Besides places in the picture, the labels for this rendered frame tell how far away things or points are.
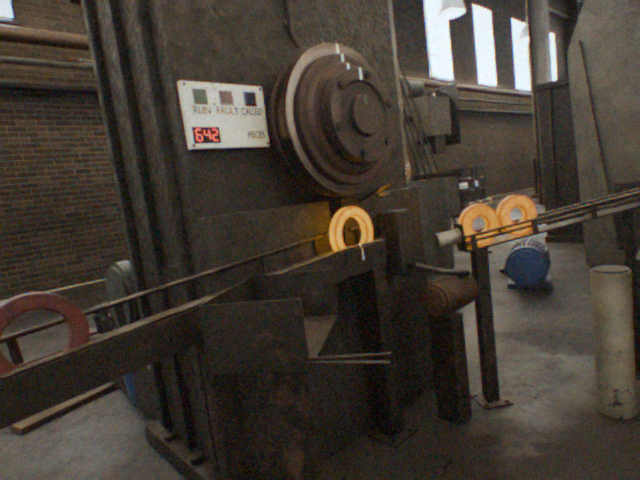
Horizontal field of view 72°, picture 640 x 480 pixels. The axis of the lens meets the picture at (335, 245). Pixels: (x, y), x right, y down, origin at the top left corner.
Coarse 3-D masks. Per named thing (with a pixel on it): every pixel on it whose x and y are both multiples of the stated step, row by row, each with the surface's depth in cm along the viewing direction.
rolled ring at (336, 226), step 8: (344, 208) 143; (352, 208) 144; (360, 208) 146; (336, 216) 141; (344, 216) 141; (352, 216) 147; (360, 216) 146; (368, 216) 149; (336, 224) 139; (360, 224) 150; (368, 224) 149; (336, 232) 139; (368, 232) 149; (336, 240) 139; (360, 240) 151; (368, 240) 149; (336, 248) 140
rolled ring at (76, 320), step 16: (0, 304) 84; (16, 304) 83; (32, 304) 85; (48, 304) 87; (64, 304) 89; (0, 320) 82; (80, 320) 91; (0, 336) 82; (80, 336) 91; (0, 352) 82; (0, 368) 82; (16, 368) 83
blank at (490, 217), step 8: (472, 208) 162; (480, 208) 162; (488, 208) 163; (464, 216) 162; (472, 216) 162; (480, 216) 165; (488, 216) 163; (496, 216) 164; (464, 224) 162; (488, 224) 164; (496, 224) 164; (464, 232) 163; (472, 232) 163; (496, 232) 164; (488, 240) 164
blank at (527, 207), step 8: (504, 200) 164; (512, 200) 164; (520, 200) 164; (528, 200) 165; (504, 208) 164; (512, 208) 164; (520, 208) 167; (528, 208) 165; (504, 216) 164; (528, 216) 165; (536, 216) 166; (504, 224) 164; (528, 224) 166; (512, 232) 165; (520, 232) 166
